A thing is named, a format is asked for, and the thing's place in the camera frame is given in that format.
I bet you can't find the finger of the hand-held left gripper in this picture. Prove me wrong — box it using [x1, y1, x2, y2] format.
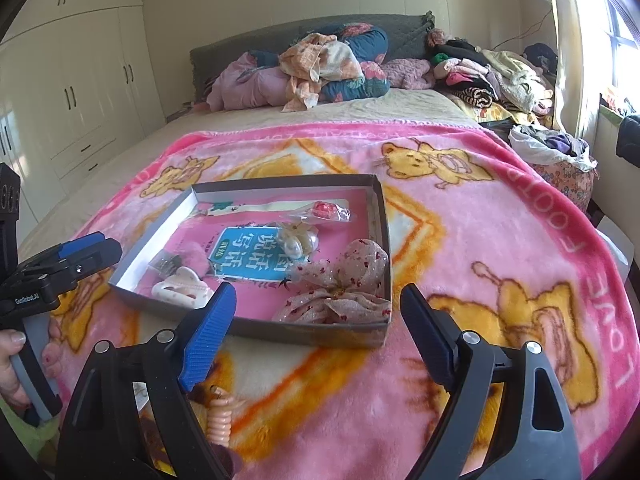
[60, 240, 124, 281]
[56, 231, 106, 261]

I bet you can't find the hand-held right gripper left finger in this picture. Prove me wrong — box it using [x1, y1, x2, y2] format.
[55, 281, 246, 480]

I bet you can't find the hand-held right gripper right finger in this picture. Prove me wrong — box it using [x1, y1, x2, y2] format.
[399, 283, 583, 480]

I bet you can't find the white claw hair clip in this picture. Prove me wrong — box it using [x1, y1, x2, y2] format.
[151, 266, 216, 311]

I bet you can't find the clear box of hair pins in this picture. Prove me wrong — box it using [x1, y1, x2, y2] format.
[149, 252, 183, 277]

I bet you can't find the pink fuzzy heart hair clip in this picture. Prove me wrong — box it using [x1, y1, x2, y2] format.
[170, 241, 211, 271]

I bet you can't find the grey cardboard box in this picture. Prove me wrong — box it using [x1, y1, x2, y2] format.
[107, 174, 393, 350]

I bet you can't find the pink dotted fabric bow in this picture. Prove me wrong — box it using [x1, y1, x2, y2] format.
[272, 239, 393, 325]

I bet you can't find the pearl hair clip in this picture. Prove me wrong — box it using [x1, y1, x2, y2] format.
[275, 220, 321, 261]

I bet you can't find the clear bag with red bead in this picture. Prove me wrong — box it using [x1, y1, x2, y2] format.
[287, 200, 353, 223]

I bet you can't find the person's left hand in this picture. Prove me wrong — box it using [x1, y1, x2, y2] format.
[0, 320, 63, 409]

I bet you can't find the pink printed blanket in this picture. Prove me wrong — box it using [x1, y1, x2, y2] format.
[50, 122, 633, 480]

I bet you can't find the bed with beige sheet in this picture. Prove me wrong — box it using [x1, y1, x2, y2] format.
[20, 87, 501, 261]

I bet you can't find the cream wardrobe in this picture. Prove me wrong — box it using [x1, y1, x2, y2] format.
[0, 0, 168, 241]

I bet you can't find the pink pajama garment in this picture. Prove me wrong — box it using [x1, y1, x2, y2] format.
[206, 52, 296, 112]

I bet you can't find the bag of purple clothes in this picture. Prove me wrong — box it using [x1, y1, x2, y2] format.
[509, 125, 598, 171]

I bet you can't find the pile of clothes on bed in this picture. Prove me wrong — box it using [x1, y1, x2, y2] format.
[189, 10, 436, 106]

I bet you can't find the pink fuzzy garment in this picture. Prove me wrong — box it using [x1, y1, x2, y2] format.
[382, 58, 436, 90]

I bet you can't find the pile of mixed clothes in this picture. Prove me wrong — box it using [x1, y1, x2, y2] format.
[427, 27, 556, 116]

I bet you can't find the dark garment on windowsill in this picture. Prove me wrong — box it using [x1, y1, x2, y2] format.
[615, 115, 640, 166]

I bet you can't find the orange white floral cloth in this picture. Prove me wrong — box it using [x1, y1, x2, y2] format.
[279, 34, 366, 112]

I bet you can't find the dark blue floral quilt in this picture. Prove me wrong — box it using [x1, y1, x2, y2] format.
[250, 22, 391, 103]

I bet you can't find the dark cloth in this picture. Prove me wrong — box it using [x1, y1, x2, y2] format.
[522, 42, 558, 73]

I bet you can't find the cream curtain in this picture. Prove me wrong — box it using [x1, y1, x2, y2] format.
[547, 0, 608, 141]

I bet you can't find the window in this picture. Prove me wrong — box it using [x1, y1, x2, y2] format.
[600, 0, 640, 106]

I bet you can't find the peach coil hair tie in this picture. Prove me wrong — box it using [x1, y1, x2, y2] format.
[207, 385, 236, 443]

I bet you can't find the black cable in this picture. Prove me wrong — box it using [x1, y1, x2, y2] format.
[495, 7, 556, 48]

